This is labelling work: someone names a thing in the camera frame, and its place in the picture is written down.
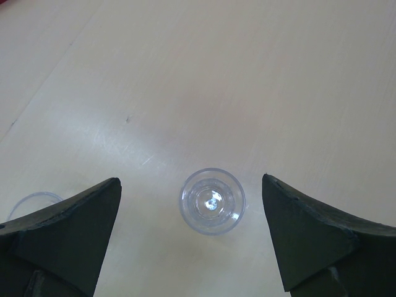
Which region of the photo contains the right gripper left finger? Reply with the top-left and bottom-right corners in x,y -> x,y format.
1,178 -> 122,296

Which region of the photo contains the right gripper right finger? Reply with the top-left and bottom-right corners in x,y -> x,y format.
262,174 -> 395,296

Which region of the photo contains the clear glass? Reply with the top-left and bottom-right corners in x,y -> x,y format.
178,168 -> 246,236
6,191 -> 63,222

